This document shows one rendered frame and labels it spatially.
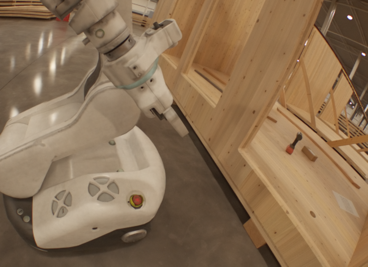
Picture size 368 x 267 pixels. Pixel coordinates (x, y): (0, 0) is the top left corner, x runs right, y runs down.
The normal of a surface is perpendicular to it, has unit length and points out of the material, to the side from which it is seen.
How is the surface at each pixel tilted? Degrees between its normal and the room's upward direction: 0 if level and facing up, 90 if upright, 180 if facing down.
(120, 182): 0
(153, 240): 0
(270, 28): 90
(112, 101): 89
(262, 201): 90
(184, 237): 0
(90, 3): 86
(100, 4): 78
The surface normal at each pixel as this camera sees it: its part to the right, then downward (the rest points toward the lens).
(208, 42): 0.35, 0.58
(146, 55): 0.80, 0.20
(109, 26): 0.61, 0.46
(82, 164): 0.37, -0.81
